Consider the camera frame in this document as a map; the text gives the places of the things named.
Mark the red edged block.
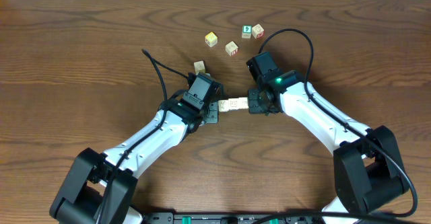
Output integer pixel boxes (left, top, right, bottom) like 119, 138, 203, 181
218, 100, 224, 112

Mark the pale yellow block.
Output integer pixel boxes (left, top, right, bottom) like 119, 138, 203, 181
238, 97, 247, 110
193, 61, 206, 75

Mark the red soccer letter block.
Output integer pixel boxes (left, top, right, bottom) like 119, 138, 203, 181
252, 24, 265, 39

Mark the teal edged block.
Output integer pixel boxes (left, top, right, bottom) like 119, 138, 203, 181
222, 100, 230, 112

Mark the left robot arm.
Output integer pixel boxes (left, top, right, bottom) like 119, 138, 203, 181
49, 98, 218, 223

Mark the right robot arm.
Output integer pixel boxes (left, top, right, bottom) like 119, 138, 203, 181
246, 52, 409, 214

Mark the red sided center block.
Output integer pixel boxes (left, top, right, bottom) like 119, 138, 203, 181
225, 41, 238, 57

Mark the yellow top block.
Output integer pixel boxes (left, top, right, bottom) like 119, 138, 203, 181
205, 32, 218, 47

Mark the green framed block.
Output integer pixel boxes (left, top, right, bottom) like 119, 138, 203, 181
241, 25, 252, 39

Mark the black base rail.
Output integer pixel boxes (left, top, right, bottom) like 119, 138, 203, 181
124, 210, 400, 224

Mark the right black cable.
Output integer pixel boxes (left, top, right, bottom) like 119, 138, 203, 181
257, 28, 418, 218

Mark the black cable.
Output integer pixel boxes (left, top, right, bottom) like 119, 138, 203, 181
96, 48, 191, 224
257, 28, 418, 218

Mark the left black cable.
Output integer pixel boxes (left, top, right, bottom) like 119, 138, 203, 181
96, 48, 191, 224

